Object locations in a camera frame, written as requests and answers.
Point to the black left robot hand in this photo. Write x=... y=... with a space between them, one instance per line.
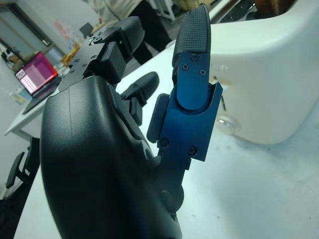
x=99 y=161

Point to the person in black trousers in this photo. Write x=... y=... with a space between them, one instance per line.
x=154 y=30

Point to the white two-slot toaster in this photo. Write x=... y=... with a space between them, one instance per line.
x=269 y=74

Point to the black office chair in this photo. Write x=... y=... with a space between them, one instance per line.
x=22 y=164

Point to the white desk with laptop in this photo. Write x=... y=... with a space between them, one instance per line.
x=27 y=114

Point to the open laptop pink screen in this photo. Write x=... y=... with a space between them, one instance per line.
x=35 y=74

